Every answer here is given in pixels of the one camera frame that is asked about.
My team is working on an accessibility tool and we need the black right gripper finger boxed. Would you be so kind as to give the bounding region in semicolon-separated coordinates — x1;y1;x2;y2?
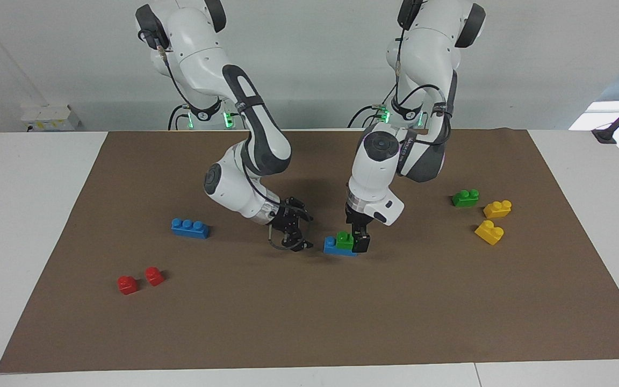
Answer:
285;228;314;254
286;197;315;223

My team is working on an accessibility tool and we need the blue three-stud block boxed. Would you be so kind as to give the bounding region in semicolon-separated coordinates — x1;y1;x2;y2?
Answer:
323;236;359;257
170;217;211;240

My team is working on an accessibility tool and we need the yellow two-stud block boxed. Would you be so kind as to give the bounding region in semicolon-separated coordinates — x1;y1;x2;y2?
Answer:
474;219;505;246
483;199;513;219

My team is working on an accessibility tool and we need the brown table mat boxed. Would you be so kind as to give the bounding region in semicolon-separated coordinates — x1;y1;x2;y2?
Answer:
0;127;619;374

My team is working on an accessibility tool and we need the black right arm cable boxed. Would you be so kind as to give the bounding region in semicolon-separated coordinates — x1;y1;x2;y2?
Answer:
139;30;295;252

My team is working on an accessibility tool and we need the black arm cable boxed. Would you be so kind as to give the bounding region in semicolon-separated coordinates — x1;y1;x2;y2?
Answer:
139;30;295;252
387;24;456;147

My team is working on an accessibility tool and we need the black base cable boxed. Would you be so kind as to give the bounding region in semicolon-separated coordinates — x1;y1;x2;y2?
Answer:
347;104;386;129

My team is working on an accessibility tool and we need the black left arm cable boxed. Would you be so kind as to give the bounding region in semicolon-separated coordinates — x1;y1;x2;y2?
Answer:
387;24;456;147

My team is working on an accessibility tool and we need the white wall socket box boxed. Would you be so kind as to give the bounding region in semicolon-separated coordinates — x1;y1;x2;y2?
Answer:
20;104;82;132

